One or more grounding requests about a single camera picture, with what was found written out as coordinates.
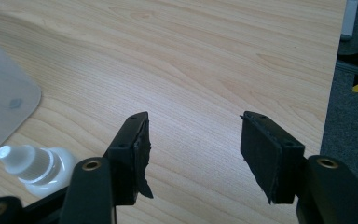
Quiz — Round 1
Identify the white post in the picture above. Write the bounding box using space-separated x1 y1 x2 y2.
340 0 358 41

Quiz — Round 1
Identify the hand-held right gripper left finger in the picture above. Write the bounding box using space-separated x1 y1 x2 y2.
103 111 154 207

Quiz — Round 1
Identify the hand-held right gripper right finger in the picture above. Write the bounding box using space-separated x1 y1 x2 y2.
240 110 306 205

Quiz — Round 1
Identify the clear plastic storage box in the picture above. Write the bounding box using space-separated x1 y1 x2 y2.
0 30 43 165

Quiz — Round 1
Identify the white dropper bottle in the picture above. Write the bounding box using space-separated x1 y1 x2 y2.
0 144 77 199

